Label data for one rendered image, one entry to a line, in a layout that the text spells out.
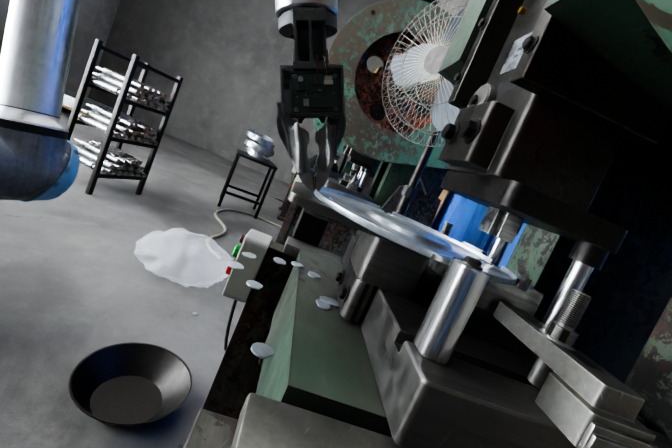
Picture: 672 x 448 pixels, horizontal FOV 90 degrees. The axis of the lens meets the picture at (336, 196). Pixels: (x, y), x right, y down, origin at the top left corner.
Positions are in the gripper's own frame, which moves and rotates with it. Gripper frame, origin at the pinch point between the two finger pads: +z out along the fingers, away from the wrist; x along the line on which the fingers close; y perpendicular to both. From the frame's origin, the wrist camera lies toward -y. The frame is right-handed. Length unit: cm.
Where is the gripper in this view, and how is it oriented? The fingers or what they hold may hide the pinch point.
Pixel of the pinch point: (314, 182)
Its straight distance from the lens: 46.3
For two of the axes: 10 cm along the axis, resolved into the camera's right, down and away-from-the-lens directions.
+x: 9.9, -0.5, 1.0
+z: 0.3, 9.9, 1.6
